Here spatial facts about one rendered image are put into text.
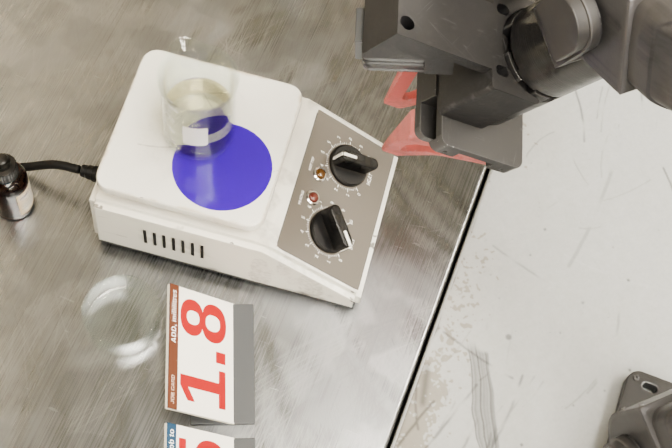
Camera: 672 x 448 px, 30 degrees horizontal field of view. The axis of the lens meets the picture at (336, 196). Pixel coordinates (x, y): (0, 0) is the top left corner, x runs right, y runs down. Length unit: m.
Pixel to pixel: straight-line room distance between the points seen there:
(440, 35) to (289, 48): 0.33
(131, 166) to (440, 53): 0.26
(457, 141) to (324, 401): 0.23
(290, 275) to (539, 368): 0.19
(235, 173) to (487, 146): 0.19
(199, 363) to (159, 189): 0.12
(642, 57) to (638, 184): 0.40
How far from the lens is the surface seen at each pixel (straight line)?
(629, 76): 0.65
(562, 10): 0.65
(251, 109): 0.89
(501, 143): 0.79
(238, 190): 0.86
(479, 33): 0.74
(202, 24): 1.04
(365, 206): 0.92
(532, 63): 0.73
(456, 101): 0.75
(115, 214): 0.88
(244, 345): 0.91
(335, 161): 0.91
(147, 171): 0.87
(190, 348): 0.88
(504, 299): 0.95
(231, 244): 0.87
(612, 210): 1.00
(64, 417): 0.90
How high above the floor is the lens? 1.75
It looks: 62 degrees down
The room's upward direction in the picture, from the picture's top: 11 degrees clockwise
